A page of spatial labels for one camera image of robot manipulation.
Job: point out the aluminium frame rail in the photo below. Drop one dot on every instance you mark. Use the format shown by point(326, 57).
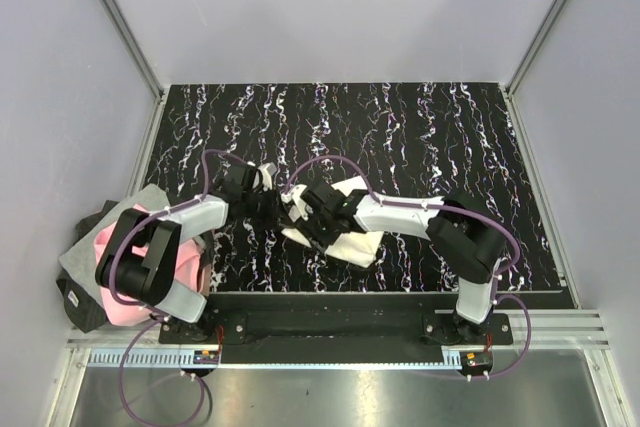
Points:
point(546, 329)

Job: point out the frame post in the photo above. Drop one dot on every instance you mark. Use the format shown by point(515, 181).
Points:
point(128, 39)
point(538, 41)

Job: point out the white cloth napkin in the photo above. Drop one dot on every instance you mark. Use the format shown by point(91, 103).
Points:
point(356, 248)

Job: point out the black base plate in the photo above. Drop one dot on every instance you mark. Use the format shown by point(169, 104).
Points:
point(239, 318)

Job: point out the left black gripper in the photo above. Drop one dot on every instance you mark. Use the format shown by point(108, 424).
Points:
point(273, 218)

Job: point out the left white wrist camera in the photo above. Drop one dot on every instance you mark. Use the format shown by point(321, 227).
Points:
point(266, 174)

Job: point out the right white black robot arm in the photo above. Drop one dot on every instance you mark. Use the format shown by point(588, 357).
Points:
point(469, 241)

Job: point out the right frame post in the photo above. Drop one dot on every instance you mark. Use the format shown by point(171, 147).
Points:
point(538, 41)

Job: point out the white slotted cable duct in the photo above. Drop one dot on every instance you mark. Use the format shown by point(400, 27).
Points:
point(190, 358)

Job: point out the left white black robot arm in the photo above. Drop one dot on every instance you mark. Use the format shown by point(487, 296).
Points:
point(206, 212)

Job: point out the left frame post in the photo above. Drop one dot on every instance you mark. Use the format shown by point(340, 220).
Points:
point(128, 39)

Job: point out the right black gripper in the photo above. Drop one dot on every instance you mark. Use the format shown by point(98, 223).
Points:
point(307, 225)

